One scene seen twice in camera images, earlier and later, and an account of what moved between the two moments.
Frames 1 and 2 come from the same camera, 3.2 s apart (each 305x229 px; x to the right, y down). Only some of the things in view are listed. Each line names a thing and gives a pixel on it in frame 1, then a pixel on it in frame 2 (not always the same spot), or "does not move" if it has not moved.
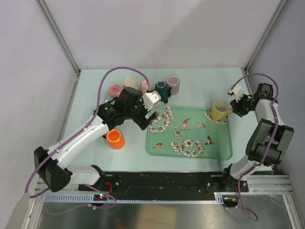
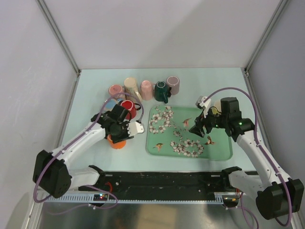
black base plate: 136,183 does not move
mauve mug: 173,82 does not move
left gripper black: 141,121 → 126,137
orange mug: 116,139 does not move
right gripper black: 237,108 → 198,129
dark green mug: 164,90 does not move
